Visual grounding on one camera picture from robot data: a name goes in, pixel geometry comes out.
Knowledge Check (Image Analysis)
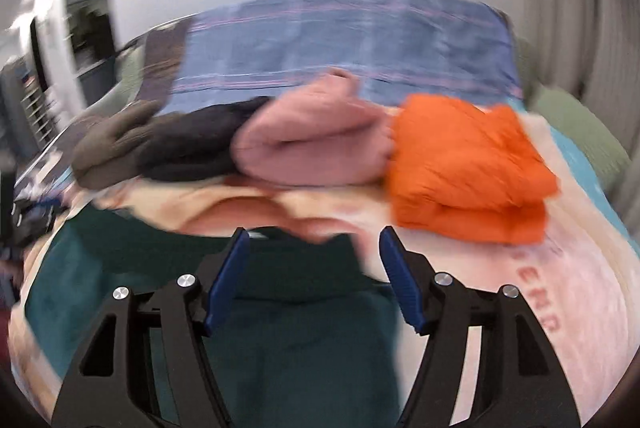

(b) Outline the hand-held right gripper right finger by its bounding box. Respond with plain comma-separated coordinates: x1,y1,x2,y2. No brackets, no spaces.
378,225,582,428

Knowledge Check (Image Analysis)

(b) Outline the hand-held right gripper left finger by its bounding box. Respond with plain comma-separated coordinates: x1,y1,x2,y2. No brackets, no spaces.
51,228,251,428

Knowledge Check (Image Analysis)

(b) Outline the dark green hooded fleece garment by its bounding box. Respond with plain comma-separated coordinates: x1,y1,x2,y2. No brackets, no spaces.
22,210,405,428

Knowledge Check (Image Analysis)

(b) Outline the brown fleece garment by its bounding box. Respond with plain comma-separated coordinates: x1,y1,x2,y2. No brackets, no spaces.
71,100,163,190

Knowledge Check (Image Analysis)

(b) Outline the dark shelf unit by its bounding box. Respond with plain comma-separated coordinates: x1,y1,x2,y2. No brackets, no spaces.
17,18,63,146

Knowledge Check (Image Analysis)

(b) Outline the orange puffer jacket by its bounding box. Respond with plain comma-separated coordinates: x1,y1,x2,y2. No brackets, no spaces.
385,93,560,245

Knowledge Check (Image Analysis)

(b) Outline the dark grey fleece garment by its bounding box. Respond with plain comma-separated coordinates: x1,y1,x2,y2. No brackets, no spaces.
137,95,273,183

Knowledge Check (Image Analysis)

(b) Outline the pink padded garment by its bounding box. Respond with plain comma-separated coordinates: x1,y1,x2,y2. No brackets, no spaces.
231,68,396,186

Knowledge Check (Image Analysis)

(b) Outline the pink fleece blanket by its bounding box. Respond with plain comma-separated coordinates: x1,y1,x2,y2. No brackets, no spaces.
7,108,640,424

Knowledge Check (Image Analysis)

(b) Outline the dark floral quilt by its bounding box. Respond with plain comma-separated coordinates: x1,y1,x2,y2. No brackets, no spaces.
135,18,193,104

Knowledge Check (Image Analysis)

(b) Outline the light blue cloth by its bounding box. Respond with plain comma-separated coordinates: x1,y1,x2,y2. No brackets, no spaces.
520,100,640,254

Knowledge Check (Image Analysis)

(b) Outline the green pillow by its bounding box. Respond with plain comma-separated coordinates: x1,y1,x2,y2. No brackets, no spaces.
530,85,633,181

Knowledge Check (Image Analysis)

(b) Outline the blue plaid quilt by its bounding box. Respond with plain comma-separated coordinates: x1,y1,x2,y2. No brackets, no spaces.
170,0,525,114

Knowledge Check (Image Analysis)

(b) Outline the beige pleated curtain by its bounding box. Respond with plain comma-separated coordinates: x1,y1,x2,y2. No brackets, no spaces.
515,0,640,229

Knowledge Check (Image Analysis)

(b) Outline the arched wall mirror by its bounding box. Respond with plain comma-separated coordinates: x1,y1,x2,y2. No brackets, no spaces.
65,0,118,81

